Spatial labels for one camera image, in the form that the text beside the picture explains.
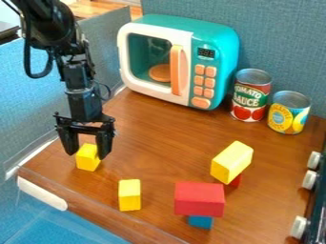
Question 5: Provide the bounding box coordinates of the large red block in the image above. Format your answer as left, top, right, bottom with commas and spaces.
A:
173, 181, 227, 218

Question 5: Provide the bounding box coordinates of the yellow block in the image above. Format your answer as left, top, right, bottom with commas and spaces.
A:
209, 140, 255, 186

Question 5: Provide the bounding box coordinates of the yellow can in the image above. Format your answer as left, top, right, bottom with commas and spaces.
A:
266, 90, 314, 135

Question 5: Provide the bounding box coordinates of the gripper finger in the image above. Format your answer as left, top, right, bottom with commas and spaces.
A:
93, 129, 116, 161
55, 126, 82, 156

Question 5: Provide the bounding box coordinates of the small red block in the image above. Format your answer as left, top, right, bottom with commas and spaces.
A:
228, 173, 244, 188

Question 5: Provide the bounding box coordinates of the toy microwave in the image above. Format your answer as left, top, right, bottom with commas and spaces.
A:
115, 13, 242, 112

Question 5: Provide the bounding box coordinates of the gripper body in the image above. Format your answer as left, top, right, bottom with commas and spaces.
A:
51, 87, 117, 134

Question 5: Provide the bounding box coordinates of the toy stove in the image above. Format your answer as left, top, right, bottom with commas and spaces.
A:
289, 132, 326, 244

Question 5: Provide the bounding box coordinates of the black cable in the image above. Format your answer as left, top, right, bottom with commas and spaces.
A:
21, 37, 56, 79

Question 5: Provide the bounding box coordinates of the yellow cube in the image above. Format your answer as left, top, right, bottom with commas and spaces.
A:
116, 178, 143, 213
73, 142, 104, 173

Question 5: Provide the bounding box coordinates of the blue block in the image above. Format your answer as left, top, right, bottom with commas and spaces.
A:
187, 214, 215, 231

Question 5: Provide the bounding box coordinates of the red tomato can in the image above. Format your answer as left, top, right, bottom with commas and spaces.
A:
230, 68, 275, 123

